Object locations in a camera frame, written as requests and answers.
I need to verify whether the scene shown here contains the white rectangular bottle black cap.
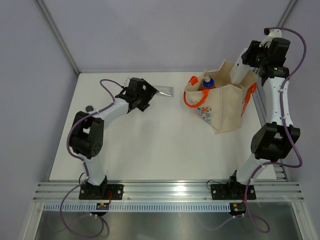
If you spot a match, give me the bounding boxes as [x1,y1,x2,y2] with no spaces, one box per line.
[229,48,251,85]

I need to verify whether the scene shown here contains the silver tube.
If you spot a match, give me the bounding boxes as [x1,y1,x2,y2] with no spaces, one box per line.
[153,85,174,97]

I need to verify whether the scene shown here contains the orange bottle blue cap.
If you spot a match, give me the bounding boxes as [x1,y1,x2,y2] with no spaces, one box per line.
[198,75,216,91]

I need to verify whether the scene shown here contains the canvas tote bag orange handles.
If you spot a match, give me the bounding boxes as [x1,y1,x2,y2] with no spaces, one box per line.
[183,60,258,134]

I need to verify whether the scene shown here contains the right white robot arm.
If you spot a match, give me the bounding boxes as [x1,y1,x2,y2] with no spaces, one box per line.
[220,37,301,201]

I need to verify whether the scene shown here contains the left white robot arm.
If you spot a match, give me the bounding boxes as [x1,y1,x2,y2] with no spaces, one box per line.
[66,77,159,200]

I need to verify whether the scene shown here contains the clear bottle dark cap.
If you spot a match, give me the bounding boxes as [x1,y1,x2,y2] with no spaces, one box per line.
[85,105,95,113]

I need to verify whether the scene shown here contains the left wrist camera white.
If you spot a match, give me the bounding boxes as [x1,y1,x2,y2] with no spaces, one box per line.
[123,77,131,87]

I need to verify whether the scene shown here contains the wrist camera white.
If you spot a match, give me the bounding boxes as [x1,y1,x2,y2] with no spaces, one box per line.
[259,27,282,48]
[123,77,131,87]

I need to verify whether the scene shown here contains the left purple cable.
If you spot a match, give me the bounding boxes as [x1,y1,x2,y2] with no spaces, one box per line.
[59,79,128,238]

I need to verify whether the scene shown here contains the purple cable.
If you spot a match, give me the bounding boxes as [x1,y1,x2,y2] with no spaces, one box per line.
[242,26,307,235]
[59,79,128,238]

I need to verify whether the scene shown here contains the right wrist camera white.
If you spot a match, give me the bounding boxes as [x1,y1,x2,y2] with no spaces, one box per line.
[259,27,282,48]

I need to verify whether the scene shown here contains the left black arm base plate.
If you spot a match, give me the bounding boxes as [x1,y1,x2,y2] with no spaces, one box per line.
[78,183,124,200]

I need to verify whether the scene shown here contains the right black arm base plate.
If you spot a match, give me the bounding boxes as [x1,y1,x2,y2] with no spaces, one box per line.
[210,183,246,200]

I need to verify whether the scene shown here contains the aluminium rail frame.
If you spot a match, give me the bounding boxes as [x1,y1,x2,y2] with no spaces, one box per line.
[32,180,304,202]

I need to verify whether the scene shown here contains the white slotted cable duct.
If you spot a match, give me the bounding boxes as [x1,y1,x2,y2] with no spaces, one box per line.
[43,202,231,213]

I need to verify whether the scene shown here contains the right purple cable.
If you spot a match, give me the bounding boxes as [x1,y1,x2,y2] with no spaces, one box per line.
[242,26,307,235]

